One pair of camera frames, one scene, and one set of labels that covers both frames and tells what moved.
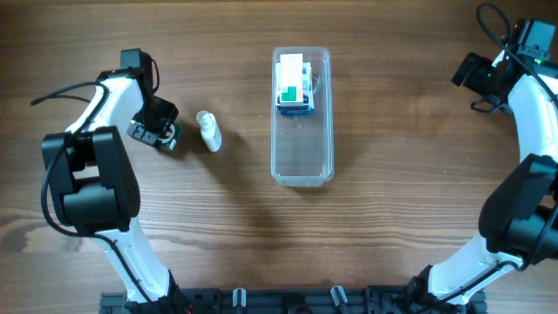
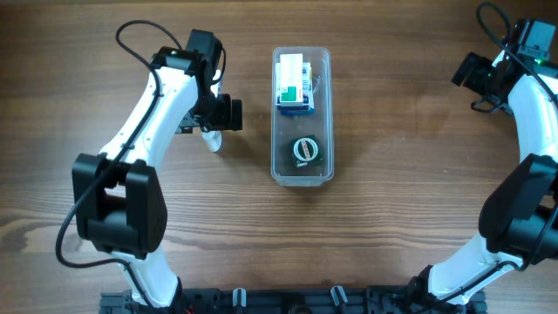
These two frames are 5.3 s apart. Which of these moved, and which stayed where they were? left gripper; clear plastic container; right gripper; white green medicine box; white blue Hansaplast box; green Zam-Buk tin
Moved: green Zam-Buk tin; left gripper
Stayed: right gripper; white blue Hansaplast box; clear plastic container; white green medicine box
